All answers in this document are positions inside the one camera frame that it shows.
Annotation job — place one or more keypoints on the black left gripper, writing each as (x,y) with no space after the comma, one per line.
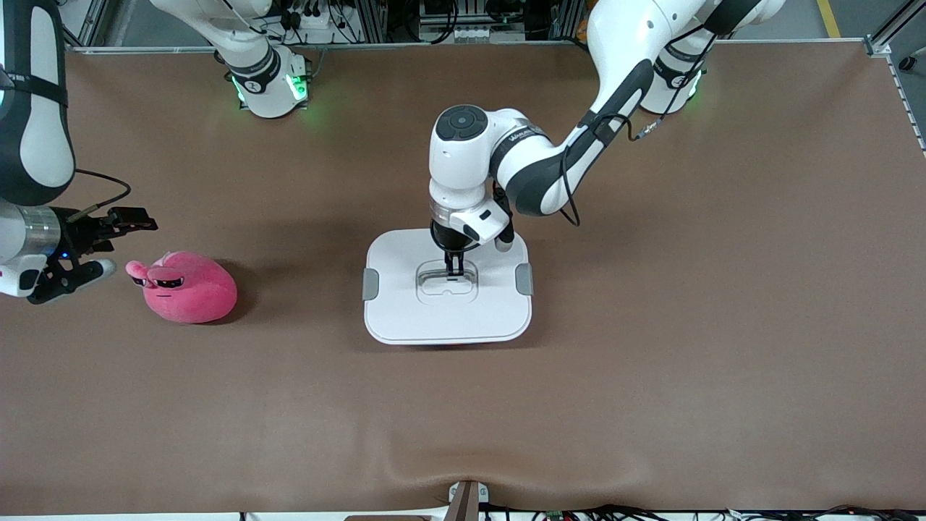
(446,238)

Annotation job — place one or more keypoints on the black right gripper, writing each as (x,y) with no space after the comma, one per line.
(85,230)

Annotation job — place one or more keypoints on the pink plush toy with sunglasses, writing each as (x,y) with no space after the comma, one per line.
(195,293)

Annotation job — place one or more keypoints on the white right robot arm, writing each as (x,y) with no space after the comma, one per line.
(43,145)

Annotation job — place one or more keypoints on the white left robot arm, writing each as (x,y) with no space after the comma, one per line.
(463,174)

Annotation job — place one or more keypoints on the brown table mat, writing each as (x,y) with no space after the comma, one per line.
(289,405)

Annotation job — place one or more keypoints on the white power strip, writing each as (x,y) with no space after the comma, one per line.
(318,32)

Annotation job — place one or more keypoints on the orange snack packets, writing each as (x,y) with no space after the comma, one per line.
(582,30)

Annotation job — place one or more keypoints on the aluminium frame struts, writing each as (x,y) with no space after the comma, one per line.
(94,25)

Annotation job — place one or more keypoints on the aluminium table edge rail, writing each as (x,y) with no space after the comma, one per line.
(434,45)

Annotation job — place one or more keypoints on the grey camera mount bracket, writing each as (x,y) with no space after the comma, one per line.
(466,503)

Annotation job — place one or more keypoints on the aluminium frame post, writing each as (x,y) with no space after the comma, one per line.
(566,18)
(370,18)

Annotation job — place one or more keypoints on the aluminium corner post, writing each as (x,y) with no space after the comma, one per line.
(877,45)

